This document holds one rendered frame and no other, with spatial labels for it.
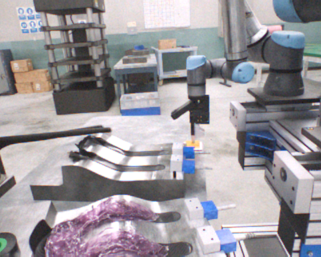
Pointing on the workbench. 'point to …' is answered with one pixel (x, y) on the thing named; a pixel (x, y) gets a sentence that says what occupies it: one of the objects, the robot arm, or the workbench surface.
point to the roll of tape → (4, 245)
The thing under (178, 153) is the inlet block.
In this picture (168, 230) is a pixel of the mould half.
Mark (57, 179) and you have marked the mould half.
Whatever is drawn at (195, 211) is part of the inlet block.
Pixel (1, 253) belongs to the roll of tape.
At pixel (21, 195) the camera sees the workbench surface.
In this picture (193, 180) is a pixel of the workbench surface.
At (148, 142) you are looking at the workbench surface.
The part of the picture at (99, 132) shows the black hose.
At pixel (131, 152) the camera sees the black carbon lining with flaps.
